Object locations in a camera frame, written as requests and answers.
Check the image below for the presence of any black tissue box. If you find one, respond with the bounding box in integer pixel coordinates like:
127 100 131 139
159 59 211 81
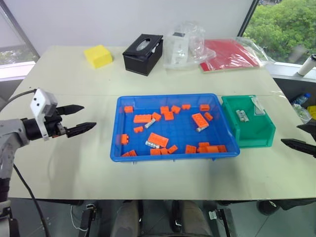
122 34 164 76

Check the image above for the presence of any clear plastic sleeve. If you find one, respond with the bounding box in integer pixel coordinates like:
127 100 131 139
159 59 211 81
209 36 275 68

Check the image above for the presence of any large orange building block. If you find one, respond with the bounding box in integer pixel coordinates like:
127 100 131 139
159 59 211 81
148 132 169 147
192 113 209 129

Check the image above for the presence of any green plastic bin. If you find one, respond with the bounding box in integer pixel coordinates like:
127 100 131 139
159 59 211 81
221 94 277 149

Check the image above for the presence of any thin white cable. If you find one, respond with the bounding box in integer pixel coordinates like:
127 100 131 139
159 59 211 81
70 204 89 232

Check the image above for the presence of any small clear plastic bag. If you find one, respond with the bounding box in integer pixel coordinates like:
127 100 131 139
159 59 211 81
250 97 267 116

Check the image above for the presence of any crumpled clear plastic bag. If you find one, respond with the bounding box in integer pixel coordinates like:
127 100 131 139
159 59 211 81
163 20 216 70

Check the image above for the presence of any black window frame post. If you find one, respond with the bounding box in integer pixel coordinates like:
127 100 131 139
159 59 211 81
237 0 260 38

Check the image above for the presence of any black metal bracket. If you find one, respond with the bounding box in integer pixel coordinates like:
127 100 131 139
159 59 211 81
80 201 103 231
208 208 236 237

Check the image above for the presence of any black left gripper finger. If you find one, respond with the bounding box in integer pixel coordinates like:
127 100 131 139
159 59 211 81
65 122 97 138
57 104 85 116

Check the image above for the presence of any blue cap water bottle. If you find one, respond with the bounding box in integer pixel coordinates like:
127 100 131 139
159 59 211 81
290 92 312 107

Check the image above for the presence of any grey slanted window beam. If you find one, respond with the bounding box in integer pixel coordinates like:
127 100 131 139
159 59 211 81
0 0 40 59

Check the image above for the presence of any dark grey rounded shape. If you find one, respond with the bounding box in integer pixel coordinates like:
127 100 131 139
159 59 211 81
110 199 144 237
182 199 213 237

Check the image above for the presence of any red flat board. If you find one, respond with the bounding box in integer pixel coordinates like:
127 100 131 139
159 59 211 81
199 39 264 74

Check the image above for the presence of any yellow foam block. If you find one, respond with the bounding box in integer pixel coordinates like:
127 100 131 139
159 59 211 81
83 44 114 69

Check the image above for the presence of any grey left wrist cable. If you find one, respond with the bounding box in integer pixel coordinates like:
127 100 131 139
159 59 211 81
0 89 38 112

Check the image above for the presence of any blue plastic tray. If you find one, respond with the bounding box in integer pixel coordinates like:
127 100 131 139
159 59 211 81
109 93 241 163

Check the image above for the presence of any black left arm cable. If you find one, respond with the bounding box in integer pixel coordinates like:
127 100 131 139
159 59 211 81
12 163 54 237

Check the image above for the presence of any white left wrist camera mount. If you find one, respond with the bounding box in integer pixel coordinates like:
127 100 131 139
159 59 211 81
30 88 59 142

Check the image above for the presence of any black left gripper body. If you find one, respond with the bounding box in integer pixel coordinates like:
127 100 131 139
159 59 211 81
44 108 69 139

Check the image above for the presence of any white cylindrical bottle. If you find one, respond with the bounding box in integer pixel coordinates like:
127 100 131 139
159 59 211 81
297 54 316 76

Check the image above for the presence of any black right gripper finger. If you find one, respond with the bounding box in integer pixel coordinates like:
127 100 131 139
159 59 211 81
280 138 316 159
296 121 316 143

